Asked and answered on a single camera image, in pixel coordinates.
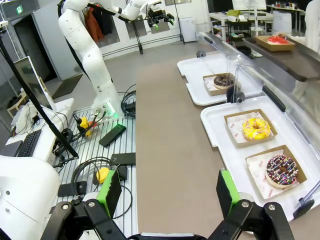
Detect white printed paper liner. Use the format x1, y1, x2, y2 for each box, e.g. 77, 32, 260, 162
226, 111, 275, 144
246, 149, 301, 195

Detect white plastic display tray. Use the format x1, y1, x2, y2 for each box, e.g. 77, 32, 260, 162
200, 95, 320, 223
176, 53, 264, 106

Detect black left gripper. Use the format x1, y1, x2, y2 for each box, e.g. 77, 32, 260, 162
147, 11, 176, 29

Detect black box with screw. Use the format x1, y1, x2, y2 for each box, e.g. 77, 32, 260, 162
57, 180, 88, 198

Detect small wooden stool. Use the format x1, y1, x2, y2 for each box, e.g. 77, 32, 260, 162
6, 90, 29, 119

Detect red glazed donut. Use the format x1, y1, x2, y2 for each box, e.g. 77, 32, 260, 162
267, 35, 289, 45

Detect white workbench with items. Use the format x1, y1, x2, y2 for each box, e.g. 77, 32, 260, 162
208, 9, 275, 42

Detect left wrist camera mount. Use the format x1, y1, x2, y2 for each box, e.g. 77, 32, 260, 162
148, 5, 164, 17

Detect grey closed laptop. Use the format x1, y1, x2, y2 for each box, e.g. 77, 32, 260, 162
0, 139, 24, 158

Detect person's right hand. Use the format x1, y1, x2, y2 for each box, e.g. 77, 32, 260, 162
273, 31, 293, 40

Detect brown cardboard donut box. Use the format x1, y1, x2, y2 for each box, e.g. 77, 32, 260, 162
254, 34, 297, 53
202, 72, 242, 97
244, 144, 308, 200
223, 108, 279, 149

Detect plain chocolate glazed donut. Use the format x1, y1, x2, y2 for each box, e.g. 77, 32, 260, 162
212, 73, 236, 90

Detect crumpled white cloth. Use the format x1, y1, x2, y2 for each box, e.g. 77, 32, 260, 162
10, 102, 39, 134

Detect long black power brick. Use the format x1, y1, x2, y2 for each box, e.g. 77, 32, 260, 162
98, 123, 127, 148

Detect coiled black cable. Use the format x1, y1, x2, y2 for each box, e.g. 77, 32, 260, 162
72, 155, 114, 186
120, 83, 137, 119

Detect small white cabinet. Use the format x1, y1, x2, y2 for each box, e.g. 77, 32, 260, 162
179, 16, 197, 43

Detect long black stand pole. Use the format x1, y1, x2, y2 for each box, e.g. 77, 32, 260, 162
0, 36, 80, 161

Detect chocolate donut colourful sprinkles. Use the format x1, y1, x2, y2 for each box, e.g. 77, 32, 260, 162
265, 154, 299, 189

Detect yellow emergency stop button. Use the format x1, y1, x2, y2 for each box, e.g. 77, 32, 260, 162
75, 115, 95, 137
95, 167, 111, 186

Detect yellow glazed sprinkled donut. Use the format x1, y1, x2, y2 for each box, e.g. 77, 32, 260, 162
241, 117, 272, 141

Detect black garment rack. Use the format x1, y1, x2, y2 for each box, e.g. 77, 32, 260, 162
84, 1, 145, 55

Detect dark floor mat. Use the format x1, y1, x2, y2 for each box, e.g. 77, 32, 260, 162
50, 73, 84, 100

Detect flat black box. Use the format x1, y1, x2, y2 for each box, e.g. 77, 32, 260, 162
109, 152, 137, 166

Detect clear hinged display lid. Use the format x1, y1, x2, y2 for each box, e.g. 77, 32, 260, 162
234, 63, 320, 219
195, 31, 242, 104

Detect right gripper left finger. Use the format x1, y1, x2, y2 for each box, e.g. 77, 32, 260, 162
49, 167, 127, 240

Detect black hanging jacket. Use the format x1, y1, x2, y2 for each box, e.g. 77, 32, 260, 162
98, 6, 116, 36

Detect slotted aluminium base plate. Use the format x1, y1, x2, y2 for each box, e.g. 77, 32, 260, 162
53, 105, 139, 240

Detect black computer keyboard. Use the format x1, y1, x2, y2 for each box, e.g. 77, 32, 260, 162
16, 128, 43, 158

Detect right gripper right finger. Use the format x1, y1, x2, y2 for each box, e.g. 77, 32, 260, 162
207, 169, 295, 240

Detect low white computer desk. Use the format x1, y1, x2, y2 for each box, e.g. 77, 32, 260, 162
4, 97, 76, 164

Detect rust orange hanging jacket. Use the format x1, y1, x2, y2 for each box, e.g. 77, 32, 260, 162
83, 6, 105, 44

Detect flat computer monitor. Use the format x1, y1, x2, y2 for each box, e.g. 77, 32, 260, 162
12, 55, 55, 111

